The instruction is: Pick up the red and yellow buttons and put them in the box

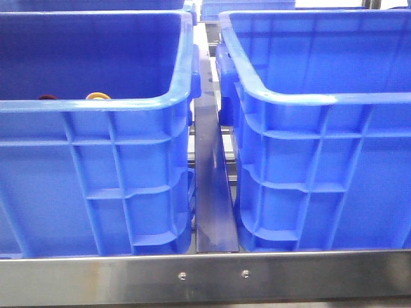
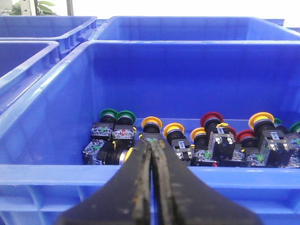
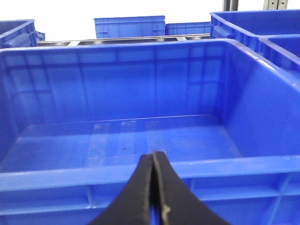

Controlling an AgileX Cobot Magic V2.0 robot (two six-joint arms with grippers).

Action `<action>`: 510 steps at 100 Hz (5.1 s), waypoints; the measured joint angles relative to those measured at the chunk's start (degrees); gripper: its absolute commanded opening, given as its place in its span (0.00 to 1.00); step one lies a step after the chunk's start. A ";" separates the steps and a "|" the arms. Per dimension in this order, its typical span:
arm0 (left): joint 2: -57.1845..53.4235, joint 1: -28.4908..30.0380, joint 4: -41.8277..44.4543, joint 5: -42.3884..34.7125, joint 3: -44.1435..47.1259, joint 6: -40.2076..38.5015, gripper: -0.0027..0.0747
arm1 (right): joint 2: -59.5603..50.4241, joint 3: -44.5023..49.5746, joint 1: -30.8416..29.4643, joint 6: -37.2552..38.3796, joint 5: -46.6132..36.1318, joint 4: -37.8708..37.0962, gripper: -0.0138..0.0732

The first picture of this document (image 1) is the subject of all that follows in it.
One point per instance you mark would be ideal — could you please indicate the yellow mushroom push button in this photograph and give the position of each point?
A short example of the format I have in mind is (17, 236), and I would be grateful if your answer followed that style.
(97, 95)

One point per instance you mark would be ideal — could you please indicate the red mushroom push button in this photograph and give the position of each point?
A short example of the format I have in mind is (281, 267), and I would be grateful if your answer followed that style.
(47, 97)

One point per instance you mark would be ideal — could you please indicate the grey metal divider bar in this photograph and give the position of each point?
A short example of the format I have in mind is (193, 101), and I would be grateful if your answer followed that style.
(214, 218)

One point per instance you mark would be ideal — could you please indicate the large blue crate right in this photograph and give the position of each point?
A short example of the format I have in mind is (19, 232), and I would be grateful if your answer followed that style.
(321, 108)

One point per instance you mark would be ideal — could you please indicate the large blue crate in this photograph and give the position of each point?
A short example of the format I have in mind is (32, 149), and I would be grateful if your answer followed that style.
(89, 177)
(321, 108)

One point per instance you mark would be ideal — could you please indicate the large blue crate left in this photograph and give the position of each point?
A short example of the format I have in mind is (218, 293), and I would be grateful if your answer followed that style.
(89, 177)

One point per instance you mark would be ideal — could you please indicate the blue crate rear right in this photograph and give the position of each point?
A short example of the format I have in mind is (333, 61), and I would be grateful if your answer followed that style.
(210, 9)

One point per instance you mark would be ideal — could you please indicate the blue crate rear left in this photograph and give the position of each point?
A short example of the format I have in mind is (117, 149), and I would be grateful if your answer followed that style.
(97, 5)

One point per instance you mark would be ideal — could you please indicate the steel front rail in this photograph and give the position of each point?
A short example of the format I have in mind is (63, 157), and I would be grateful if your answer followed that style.
(210, 277)

